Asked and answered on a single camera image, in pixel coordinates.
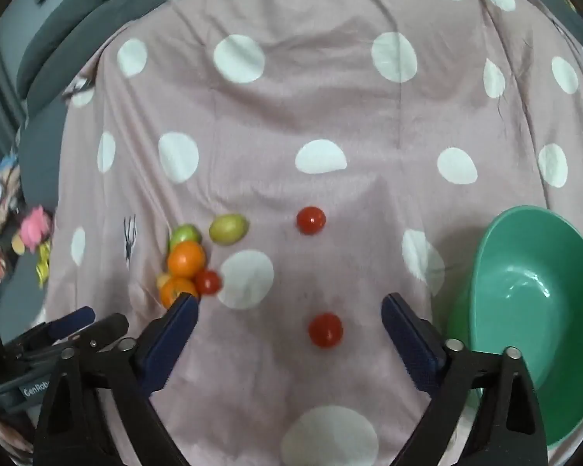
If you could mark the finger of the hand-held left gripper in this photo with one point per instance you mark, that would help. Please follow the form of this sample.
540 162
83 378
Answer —
109 327
70 323

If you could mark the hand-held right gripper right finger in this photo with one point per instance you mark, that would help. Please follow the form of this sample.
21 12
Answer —
413 344

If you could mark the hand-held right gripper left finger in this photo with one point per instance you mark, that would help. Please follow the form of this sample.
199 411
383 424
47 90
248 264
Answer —
175 337

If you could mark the orange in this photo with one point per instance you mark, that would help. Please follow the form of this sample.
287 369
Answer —
172 291
187 259

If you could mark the small yellow fruit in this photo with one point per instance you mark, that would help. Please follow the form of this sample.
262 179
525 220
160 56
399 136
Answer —
163 280

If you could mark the red tomato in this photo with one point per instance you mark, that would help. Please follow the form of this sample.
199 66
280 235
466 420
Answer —
325 330
208 281
311 220

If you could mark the green lemon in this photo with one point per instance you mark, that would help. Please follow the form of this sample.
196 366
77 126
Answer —
184 234

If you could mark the yellow-green lemon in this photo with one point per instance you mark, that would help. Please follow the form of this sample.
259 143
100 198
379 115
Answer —
229 228

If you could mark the green plastic bowl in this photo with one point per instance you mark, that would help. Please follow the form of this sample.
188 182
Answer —
524 291

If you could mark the yellow snack packet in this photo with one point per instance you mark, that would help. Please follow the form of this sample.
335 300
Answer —
43 264

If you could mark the pink plush toy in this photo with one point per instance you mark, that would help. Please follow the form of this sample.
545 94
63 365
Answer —
34 228

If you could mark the pile of colourful toys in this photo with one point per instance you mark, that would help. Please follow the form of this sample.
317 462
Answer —
0 194

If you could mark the pink polka dot blanket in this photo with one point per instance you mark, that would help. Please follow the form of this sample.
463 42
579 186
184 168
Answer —
320 107

